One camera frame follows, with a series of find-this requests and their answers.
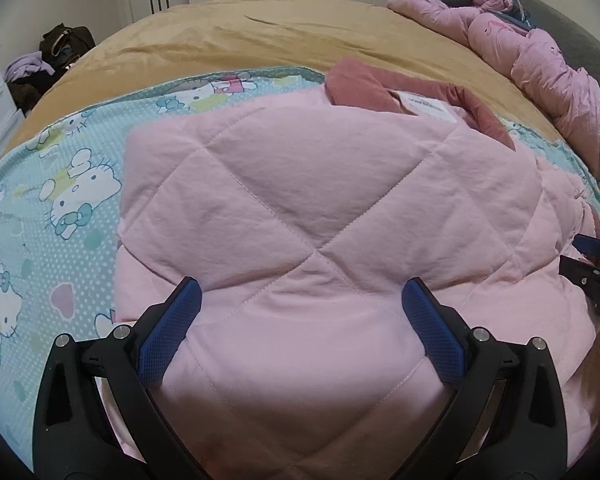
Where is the pink quilted jacket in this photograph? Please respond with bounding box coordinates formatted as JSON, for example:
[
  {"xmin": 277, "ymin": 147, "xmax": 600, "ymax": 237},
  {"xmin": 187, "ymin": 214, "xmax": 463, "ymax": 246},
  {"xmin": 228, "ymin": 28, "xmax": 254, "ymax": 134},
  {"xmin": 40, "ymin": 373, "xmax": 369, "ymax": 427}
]
[{"xmin": 114, "ymin": 66, "xmax": 600, "ymax": 479}]

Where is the black backpack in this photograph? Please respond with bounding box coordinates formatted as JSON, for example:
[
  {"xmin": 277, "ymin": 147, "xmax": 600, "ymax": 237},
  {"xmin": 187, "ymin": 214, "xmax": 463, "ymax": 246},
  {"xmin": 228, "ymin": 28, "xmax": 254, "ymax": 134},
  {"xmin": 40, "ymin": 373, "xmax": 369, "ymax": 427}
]
[{"xmin": 40, "ymin": 23, "xmax": 95, "ymax": 70}]

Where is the purple cloth pile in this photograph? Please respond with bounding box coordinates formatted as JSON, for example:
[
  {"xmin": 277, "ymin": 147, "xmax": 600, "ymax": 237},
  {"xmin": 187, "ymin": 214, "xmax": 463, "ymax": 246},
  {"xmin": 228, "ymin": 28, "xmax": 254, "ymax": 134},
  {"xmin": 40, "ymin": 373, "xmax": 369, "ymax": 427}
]
[{"xmin": 4, "ymin": 51, "xmax": 55, "ymax": 82}]

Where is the hello kitty blue blanket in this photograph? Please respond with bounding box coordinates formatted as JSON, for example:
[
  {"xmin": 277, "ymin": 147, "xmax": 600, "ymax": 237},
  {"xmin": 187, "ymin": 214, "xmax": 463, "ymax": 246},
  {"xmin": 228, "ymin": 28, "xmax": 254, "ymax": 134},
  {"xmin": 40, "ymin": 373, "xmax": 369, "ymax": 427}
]
[{"xmin": 0, "ymin": 65, "xmax": 600, "ymax": 470}]

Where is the tan bed cover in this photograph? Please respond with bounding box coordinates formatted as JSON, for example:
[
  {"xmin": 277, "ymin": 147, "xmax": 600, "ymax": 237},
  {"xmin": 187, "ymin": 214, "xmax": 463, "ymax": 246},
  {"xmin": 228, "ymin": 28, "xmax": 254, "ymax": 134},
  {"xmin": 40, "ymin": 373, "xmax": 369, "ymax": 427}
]
[{"xmin": 7, "ymin": 0, "xmax": 559, "ymax": 148}]

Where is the grey quilted headboard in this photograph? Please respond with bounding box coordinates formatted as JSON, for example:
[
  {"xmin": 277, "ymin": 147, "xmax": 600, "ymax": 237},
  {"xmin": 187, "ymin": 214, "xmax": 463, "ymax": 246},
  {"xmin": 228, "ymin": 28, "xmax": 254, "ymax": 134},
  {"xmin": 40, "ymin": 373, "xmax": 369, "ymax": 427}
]
[{"xmin": 518, "ymin": 0, "xmax": 600, "ymax": 85}]

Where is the pink floral duvet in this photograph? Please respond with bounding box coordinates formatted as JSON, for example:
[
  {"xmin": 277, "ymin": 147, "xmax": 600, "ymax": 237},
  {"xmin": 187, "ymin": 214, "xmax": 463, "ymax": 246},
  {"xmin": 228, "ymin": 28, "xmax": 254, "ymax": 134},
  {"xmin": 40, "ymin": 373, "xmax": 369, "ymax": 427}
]
[{"xmin": 386, "ymin": 0, "xmax": 600, "ymax": 178}]

